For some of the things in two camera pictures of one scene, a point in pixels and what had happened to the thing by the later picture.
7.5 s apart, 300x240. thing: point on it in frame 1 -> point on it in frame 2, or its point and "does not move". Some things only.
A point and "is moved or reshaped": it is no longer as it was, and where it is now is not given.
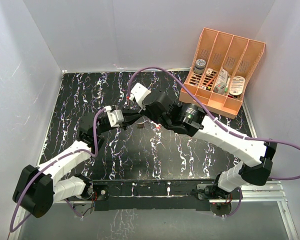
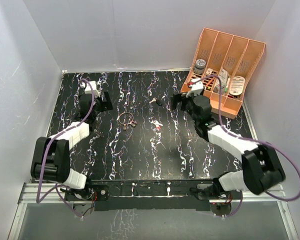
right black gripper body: x=147 y=111 -> x=189 y=108
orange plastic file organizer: x=223 y=63 does not move
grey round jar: x=199 y=67 does not move
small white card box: x=209 y=71 does not move
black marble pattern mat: x=138 y=151 does not move
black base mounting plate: x=158 y=195 does not move
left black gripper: x=129 y=118 -> x=105 y=105
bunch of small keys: x=140 y=125 is moved or reshaped
